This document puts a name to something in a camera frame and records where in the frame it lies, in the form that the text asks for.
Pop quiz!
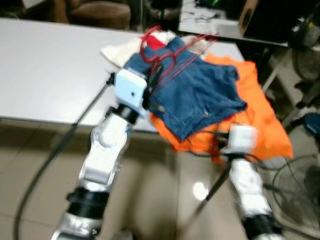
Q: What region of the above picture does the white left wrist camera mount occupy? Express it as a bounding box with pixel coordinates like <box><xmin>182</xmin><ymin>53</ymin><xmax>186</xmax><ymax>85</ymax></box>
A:
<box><xmin>113</xmin><ymin>68</ymin><xmax>149</xmax><ymax>119</ymax></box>

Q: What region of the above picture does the grey table with black legs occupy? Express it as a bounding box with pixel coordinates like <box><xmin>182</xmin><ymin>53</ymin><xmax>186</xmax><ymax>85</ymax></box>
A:
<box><xmin>0</xmin><ymin>17</ymin><xmax>281</xmax><ymax>136</ymax></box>

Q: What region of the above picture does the brown armchair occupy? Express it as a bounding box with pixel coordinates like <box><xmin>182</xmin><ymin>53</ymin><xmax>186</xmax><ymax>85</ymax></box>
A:
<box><xmin>51</xmin><ymin>0</ymin><xmax>132</xmax><ymax>30</ymax></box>

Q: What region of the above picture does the orange shirt with black piping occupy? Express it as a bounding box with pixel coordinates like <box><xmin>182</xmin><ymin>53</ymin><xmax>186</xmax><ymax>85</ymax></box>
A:
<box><xmin>149</xmin><ymin>52</ymin><xmax>295</xmax><ymax>164</ymax></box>

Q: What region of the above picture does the blue denim garment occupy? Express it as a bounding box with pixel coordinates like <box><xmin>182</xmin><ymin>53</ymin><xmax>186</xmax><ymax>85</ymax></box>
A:
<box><xmin>122</xmin><ymin>37</ymin><xmax>249</xmax><ymax>141</ymax></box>

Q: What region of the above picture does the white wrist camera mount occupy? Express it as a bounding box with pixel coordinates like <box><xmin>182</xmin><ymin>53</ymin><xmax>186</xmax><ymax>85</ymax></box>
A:
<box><xmin>221</xmin><ymin>125</ymin><xmax>259</xmax><ymax>161</ymax></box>
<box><xmin>113</xmin><ymin>68</ymin><xmax>149</xmax><ymax>119</ymax></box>

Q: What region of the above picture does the grey cluttered desk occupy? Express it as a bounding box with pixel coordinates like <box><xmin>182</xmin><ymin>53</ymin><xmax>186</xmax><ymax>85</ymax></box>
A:
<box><xmin>178</xmin><ymin>0</ymin><xmax>251</xmax><ymax>42</ymax></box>

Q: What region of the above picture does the grey robot body part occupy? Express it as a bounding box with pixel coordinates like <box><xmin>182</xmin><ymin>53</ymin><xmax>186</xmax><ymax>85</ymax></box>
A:
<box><xmin>110</xmin><ymin>229</ymin><xmax>136</xmax><ymax>240</ymax></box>

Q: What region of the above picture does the grey floor fan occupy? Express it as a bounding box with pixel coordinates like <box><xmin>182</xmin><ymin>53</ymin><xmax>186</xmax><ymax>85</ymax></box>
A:
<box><xmin>260</xmin><ymin>153</ymin><xmax>320</xmax><ymax>235</ymax></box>

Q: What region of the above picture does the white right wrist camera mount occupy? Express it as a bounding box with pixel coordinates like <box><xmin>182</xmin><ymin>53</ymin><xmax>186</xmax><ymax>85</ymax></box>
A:
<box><xmin>221</xmin><ymin>125</ymin><xmax>259</xmax><ymax>161</ymax></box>

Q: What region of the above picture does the crumpled red garment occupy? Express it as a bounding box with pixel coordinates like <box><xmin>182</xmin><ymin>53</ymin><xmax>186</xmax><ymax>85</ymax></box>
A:
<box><xmin>145</xmin><ymin>34</ymin><xmax>170</xmax><ymax>52</ymax></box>

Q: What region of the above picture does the red velvet hanger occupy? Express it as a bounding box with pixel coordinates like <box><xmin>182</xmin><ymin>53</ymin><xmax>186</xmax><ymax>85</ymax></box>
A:
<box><xmin>139</xmin><ymin>24</ymin><xmax>222</xmax><ymax>97</ymax></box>

